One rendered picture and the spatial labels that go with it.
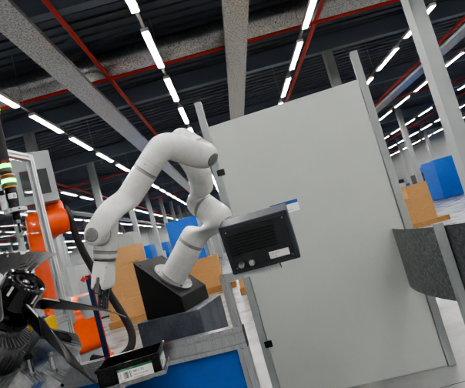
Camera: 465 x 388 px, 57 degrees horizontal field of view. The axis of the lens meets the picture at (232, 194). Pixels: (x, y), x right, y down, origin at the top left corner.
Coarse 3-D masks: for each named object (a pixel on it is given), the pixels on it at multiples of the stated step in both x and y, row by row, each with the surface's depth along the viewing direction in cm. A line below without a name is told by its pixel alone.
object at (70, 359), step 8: (40, 320) 120; (48, 328) 116; (48, 336) 123; (56, 336) 113; (56, 344) 121; (64, 344) 116; (64, 352) 108; (72, 360) 109; (80, 368) 110; (88, 376) 112; (96, 384) 120
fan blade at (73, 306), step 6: (60, 300) 135; (66, 300) 136; (54, 306) 141; (60, 306) 142; (66, 306) 142; (72, 306) 143; (78, 306) 143; (84, 306) 142; (90, 306) 140; (114, 312) 144
